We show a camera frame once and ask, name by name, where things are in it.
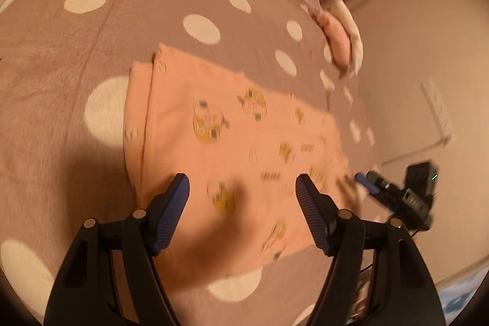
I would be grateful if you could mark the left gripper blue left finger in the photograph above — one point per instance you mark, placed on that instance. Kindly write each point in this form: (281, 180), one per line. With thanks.
(167, 210)

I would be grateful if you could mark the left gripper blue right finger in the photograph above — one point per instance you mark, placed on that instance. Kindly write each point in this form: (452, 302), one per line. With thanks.
(319, 211)

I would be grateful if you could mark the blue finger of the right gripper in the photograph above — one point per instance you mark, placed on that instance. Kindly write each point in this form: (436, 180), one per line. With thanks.
(380, 185)
(365, 183)

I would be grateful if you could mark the peach duck-print garment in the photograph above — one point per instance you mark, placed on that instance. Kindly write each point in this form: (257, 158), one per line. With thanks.
(242, 148)

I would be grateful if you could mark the folded pink garment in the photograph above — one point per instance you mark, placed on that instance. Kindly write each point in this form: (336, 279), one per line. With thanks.
(338, 44)

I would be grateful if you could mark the folded white garment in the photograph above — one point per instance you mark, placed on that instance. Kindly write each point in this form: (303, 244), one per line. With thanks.
(340, 10)

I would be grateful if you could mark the brown polka-dot bed blanket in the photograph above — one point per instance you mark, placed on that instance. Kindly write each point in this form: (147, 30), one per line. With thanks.
(65, 66)

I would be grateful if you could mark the white wall power strip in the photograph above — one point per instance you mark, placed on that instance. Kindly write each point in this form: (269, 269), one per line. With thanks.
(438, 109)

